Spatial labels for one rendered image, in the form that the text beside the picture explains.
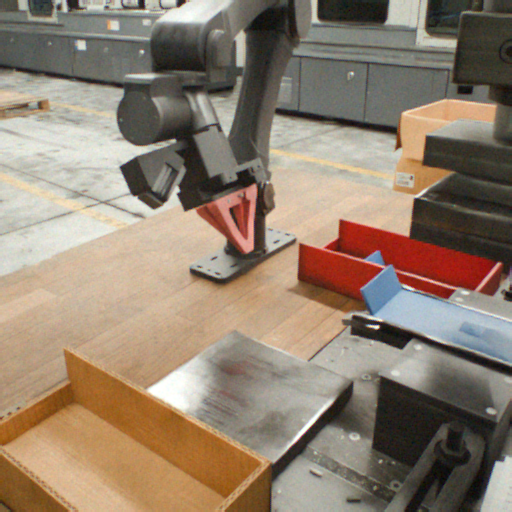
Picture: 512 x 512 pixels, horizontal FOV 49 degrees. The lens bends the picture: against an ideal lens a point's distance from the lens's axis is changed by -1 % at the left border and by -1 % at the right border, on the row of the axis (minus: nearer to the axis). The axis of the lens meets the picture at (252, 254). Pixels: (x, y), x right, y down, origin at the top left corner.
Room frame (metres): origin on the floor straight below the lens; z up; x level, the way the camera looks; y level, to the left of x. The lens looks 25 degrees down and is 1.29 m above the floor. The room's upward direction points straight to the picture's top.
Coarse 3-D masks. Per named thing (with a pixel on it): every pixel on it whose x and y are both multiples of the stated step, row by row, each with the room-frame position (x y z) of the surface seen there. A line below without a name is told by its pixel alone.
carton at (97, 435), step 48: (96, 384) 0.43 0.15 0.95; (0, 432) 0.40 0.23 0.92; (48, 432) 0.42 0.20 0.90; (96, 432) 0.42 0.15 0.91; (144, 432) 0.40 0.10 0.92; (192, 432) 0.36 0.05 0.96; (0, 480) 0.33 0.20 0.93; (48, 480) 0.36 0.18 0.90; (96, 480) 0.36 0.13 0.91; (144, 480) 0.36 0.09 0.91; (192, 480) 0.36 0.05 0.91; (240, 480) 0.33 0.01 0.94
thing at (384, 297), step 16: (384, 272) 0.54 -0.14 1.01; (368, 288) 0.51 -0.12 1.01; (384, 288) 0.53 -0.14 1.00; (400, 288) 0.55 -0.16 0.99; (368, 304) 0.50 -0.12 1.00; (384, 304) 0.51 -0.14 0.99; (400, 304) 0.51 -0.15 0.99; (416, 304) 0.51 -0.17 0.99; (432, 304) 0.51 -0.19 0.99; (448, 304) 0.51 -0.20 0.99; (400, 320) 0.48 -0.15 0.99; (416, 320) 0.48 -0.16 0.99; (432, 320) 0.48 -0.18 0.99; (448, 320) 0.48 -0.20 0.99; (464, 320) 0.48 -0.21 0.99; (480, 320) 0.48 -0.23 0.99; (496, 320) 0.48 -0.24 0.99; (448, 336) 0.45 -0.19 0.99; (464, 336) 0.45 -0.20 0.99; (480, 336) 0.45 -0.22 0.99; (496, 336) 0.45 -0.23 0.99; (480, 352) 0.43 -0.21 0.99; (496, 352) 0.43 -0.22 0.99
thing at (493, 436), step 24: (384, 408) 0.40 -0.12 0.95; (408, 408) 0.38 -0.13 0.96; (432, 408) 0.37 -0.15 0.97; (384, 432) 0.39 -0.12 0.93; (408, 432) 0.38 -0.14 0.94; (432, 432) 0.37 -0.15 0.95; (480, 432) 0.35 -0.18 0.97; (504, 432) 0.38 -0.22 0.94; (408, 456) 0.38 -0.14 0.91; (480, 480) 0.34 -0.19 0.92
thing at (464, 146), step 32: (448, 128) 0.48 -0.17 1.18; (480, 128) 0.48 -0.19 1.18; (448, 160) 0.44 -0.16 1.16; (480, 160) 0.43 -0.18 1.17; (448, 192) 0.43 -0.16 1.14; (480, 192) 0.41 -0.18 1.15; (416, 224) 0.42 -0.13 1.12; (448, 224) 0.40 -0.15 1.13; (480, 224) 0.39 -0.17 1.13; (480, 256) 0.39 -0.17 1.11
